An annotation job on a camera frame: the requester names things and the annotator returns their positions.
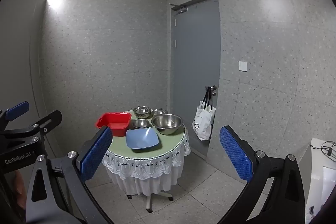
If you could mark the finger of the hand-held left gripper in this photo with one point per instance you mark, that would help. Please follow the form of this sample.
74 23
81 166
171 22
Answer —
17 109
50 118

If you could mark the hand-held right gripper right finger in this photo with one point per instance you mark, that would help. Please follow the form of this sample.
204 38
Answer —
236 154

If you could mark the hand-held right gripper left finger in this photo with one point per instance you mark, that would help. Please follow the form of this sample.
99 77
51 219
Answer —
95 154

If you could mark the red plastic basin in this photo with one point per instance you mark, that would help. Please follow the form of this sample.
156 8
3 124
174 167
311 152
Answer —
118 119

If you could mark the blue square bowl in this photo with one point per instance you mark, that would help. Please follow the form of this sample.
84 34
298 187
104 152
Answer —
141 138

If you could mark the small steel bowl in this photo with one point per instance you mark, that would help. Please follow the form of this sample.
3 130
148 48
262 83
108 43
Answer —
141 124
158 112

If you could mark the patterned steel bowl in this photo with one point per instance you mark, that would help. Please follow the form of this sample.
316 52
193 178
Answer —
141 111

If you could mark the large steel bowl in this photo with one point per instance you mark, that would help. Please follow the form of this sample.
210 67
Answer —
168 122

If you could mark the person's left hand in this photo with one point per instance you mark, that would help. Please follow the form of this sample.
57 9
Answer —
19 188

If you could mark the white tote bag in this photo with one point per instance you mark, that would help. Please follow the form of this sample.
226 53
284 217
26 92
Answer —
203 124

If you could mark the round green tablecloth table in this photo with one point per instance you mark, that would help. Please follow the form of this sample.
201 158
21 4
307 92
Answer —
168 144

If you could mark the white cabinet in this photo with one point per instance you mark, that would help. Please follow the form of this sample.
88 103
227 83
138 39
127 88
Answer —
317 182

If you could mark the grey door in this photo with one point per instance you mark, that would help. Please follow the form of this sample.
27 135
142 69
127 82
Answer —
194 56

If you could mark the metal door closer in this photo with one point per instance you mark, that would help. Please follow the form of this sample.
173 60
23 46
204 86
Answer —
181 8

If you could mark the white pedestal table base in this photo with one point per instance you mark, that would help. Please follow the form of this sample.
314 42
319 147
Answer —
149 203

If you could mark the white wall switch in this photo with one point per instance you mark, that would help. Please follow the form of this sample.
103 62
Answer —
243 66

